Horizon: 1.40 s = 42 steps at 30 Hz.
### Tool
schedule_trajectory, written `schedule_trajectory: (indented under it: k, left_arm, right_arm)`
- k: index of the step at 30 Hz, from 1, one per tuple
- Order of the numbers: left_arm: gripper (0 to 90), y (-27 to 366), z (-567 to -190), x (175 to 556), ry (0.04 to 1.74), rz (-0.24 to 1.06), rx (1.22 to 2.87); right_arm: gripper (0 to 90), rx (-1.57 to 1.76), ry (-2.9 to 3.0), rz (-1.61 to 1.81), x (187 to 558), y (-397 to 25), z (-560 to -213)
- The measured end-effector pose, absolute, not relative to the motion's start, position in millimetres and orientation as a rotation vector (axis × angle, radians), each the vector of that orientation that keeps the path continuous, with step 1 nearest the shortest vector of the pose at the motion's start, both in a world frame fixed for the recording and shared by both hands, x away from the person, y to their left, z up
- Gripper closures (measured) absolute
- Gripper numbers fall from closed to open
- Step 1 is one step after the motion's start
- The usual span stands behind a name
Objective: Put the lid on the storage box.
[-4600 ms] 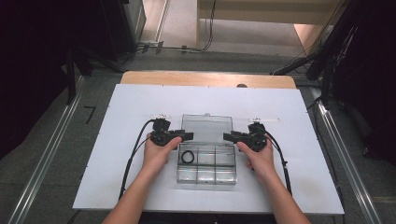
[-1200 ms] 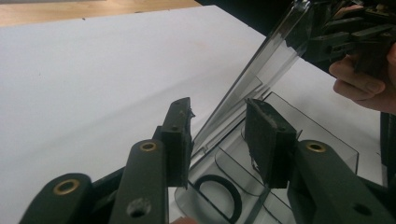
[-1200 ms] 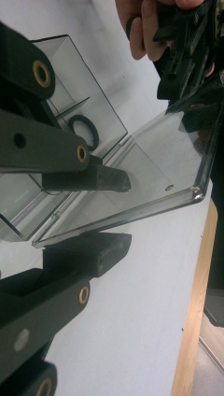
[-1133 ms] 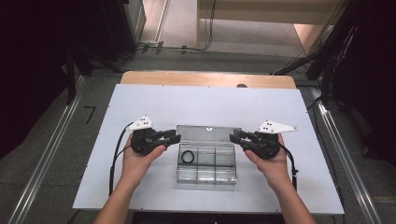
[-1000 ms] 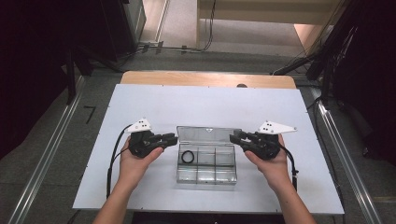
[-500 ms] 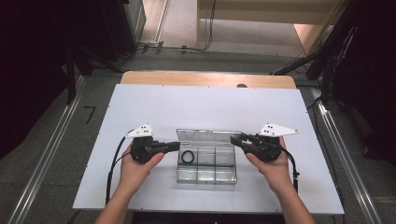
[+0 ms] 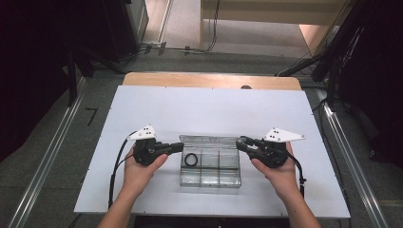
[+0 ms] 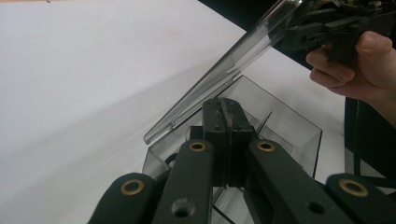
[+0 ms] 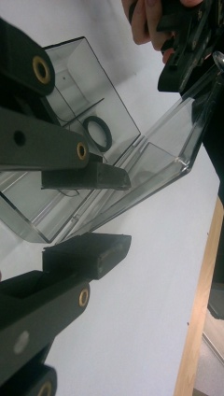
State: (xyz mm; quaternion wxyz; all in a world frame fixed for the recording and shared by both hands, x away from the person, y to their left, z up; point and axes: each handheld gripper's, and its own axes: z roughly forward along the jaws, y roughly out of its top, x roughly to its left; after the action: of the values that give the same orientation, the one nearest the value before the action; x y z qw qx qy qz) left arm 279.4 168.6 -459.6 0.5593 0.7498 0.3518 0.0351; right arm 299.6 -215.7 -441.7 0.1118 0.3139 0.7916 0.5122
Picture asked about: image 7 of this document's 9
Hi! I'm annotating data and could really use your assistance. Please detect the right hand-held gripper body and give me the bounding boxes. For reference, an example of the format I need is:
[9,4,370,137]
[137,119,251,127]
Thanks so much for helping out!
[253,127,306,169]

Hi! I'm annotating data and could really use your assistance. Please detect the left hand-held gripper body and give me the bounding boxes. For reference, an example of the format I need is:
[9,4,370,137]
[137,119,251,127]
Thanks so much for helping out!
[126,123,169,167]

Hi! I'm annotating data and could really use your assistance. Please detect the black rubber ring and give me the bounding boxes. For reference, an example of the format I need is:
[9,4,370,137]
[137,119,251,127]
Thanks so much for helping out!
[184,153,199,167]

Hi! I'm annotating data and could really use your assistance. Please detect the black metal stand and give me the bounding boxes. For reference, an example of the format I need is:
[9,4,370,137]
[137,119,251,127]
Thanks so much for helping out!
[278,0,365,110]
[66,47,125,107]

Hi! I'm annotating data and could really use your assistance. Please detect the black floor cable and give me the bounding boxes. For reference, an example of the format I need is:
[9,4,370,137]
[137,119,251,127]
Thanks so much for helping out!
[139,0,222,55]

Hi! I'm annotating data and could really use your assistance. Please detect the metal floor rail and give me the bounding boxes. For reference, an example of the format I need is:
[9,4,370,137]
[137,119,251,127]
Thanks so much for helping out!
[317,88,392,228]
[8,77,87,228]

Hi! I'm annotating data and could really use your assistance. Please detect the clear plastic compartment box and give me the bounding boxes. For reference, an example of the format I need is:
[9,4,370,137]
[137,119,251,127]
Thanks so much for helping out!
[179,135,242,188]

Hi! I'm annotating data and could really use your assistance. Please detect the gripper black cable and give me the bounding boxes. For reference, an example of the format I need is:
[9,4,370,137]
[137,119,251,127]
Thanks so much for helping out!
[286,151,307,199]
[107,130,138,210]

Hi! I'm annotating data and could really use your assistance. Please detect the person's left hand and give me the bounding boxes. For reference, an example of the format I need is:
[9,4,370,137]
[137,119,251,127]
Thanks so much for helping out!
[123,154,169,198]

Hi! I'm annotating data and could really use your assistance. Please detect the black curtain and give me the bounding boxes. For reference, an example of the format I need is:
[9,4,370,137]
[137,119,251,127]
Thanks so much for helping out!
[336,0,403,169]
[0,0,75,163]

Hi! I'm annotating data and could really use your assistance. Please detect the grey cabinet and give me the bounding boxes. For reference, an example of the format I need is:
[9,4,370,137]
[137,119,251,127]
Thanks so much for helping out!
[125,0,150,49]

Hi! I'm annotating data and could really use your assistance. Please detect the beige wooden bench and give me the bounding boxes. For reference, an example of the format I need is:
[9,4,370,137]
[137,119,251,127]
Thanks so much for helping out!
[200,0,351,27]

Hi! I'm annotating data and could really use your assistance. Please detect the person's right hand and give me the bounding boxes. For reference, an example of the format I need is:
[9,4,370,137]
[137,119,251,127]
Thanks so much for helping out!
[251,142,301,200]

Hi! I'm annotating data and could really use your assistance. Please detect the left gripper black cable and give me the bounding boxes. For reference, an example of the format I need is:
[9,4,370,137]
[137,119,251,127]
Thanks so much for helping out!
[107,130,138,210]

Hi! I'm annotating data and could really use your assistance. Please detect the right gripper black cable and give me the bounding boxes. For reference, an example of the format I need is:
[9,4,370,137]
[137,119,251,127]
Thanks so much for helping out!
[286,151,307,199]

